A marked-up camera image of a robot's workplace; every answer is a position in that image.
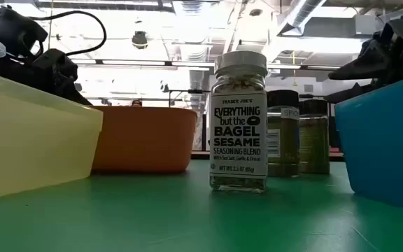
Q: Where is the yellow-green plastic bin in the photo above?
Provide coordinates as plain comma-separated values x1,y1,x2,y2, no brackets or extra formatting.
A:
0,69,104,202

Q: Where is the orange plastic bin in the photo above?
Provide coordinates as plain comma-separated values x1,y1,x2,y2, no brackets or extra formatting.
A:
91,106,198,174

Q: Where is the silver ventilation duct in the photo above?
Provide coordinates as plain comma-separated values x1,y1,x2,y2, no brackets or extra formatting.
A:
277,0,328,36

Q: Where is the blue plastic bin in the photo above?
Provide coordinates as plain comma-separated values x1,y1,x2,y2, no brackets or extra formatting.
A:
334,72,403,214

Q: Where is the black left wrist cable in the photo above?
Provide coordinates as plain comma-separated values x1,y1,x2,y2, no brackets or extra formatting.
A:
29,10,107,57

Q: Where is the bagel seasoning jar white lid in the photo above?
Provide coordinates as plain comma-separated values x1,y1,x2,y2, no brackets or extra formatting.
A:
209,50,269,193

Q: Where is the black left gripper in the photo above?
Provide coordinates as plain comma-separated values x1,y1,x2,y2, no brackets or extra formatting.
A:
0,6,92,106

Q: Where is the black lid spice bottle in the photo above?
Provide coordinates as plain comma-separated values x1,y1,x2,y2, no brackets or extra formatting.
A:
267,90,300,178
299,99,331,175

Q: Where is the black ceiling dome fixture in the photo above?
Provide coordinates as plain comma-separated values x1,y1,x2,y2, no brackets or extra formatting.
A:
132,30,149,50

